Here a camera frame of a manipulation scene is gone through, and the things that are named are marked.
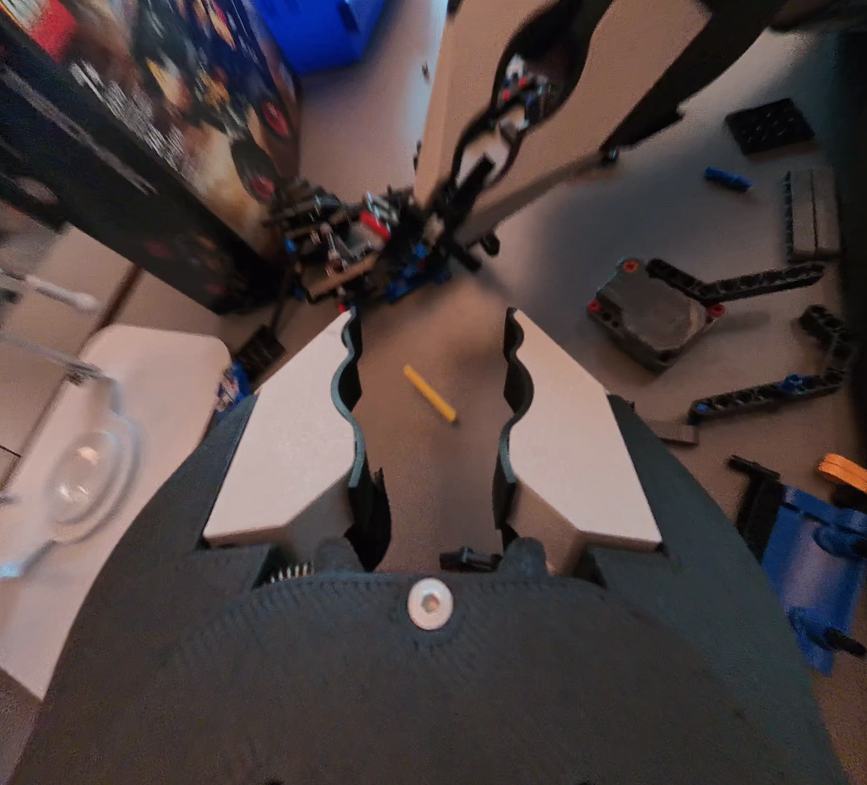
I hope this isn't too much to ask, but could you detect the small orange toy piece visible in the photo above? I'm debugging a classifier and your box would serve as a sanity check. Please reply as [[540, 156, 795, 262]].
[[817, 452, 867, 495]]

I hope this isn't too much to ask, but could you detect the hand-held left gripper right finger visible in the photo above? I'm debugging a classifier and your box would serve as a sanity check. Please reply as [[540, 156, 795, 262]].
[[491, 308, 665, 566]]

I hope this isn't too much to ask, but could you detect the light grey desk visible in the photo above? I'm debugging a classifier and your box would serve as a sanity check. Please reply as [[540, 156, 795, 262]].
[[0, 0, 867, 732]]

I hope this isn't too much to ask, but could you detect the monster truck toy set box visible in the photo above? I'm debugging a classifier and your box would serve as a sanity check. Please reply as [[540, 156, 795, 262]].
[[0, 0, 306, 314]]

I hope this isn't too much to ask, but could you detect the small black square toy piece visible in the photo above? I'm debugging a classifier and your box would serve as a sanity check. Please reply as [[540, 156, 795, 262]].
[[233, 325, 288, 379]]

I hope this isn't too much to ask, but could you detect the blue toy bracket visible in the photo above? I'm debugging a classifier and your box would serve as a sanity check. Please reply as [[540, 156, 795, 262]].
[[217, 363, 256, 409]]

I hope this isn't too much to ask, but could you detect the black angled toy beam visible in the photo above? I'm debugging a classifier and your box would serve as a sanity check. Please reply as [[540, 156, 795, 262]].
[[689, 304, 854, 427]]

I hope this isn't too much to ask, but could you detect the white document stand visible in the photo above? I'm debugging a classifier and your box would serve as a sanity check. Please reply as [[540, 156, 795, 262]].
[[0, 264, 234, 698]]

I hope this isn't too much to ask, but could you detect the black toy block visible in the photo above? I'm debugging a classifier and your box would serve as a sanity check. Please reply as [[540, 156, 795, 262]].
[[728, 456, 787, 562]]

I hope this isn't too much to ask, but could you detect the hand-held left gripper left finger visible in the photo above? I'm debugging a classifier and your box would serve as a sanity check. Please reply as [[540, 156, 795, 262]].
[[201, 308, 394, 569]]

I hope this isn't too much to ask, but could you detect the grey toy motor block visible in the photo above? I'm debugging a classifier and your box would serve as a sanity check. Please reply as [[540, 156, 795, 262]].
[[587, 257, 723, 373]]

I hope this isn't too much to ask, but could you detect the blue toy panel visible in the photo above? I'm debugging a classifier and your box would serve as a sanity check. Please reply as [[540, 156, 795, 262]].
[[759, 485, 867, 673]]

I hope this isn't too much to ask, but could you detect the black toy truck chassis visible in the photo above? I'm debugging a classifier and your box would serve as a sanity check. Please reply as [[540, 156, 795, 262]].
[[269, 182, 499, 309]]

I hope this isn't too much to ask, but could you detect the yellow toy axle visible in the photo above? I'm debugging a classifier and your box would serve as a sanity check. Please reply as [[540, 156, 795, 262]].
[[403, 364, 460, 424]]

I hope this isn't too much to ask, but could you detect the black straight toy beam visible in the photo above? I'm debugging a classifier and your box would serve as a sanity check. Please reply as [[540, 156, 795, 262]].
[[644, 260, 825, 308]]

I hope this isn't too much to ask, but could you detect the black studded toy plate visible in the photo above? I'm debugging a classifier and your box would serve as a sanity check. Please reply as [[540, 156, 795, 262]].
[[725, 98, 818, 157]]

